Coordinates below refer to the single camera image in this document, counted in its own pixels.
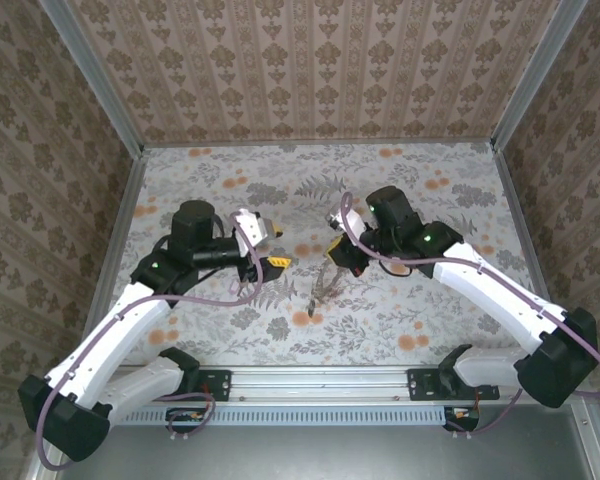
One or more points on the metal keyring with keys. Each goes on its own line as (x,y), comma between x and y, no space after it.
(320,290)

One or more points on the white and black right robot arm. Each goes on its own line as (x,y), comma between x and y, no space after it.
(495,285)

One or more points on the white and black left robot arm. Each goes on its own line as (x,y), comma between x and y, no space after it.
(130,320)

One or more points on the floral patterned table cover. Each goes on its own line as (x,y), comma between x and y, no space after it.
(280,170)

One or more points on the grey metal sheet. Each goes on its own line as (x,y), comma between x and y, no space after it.
(330,455)

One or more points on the aluminium frame rail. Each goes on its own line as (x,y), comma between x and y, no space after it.
(120,225)
(320,142)
(514,200)

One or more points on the aluminium mounting rail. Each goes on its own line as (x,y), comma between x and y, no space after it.
(320,385)

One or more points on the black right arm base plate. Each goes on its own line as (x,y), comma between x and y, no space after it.
(422,385)

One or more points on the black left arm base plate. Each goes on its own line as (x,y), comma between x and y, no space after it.
(220,385)

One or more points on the aluminium frame post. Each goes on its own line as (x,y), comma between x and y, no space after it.
(535,75)
(92,80)

